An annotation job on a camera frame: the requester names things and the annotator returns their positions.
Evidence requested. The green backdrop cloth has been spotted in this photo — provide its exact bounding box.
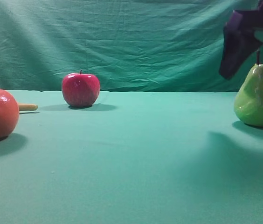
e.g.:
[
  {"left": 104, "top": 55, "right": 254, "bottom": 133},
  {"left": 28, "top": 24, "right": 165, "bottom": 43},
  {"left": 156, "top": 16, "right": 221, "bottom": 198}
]
[{"left": 0, "top": 0, "right": 257, "bottom": 92}]

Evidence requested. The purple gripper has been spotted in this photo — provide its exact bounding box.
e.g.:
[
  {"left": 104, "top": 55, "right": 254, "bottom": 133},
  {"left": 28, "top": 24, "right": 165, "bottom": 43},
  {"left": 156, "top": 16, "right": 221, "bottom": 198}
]
[{"left": 219, "top": 0, "right": 263, "bottom": 80}]

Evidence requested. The yellow-orange elongated fruit tip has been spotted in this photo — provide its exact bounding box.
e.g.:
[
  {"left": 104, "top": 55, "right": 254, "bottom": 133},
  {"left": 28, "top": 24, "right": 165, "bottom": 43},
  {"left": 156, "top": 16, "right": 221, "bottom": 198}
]
[{"left": 18, "top": 104, "right": 38, "bottom": 111}]

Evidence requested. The red apple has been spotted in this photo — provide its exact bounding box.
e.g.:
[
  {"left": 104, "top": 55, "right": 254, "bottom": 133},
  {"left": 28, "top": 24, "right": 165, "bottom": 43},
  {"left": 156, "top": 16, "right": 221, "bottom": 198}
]
[{"left": 62, "top": 71, "right": 100, "bottom": 108}]

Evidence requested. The green pear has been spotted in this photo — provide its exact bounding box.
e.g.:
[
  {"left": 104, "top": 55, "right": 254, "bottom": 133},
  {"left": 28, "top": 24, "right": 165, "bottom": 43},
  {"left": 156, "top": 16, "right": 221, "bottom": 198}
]
[{"left": 234, "top": 50, "right": 263, "bottom": 128}]

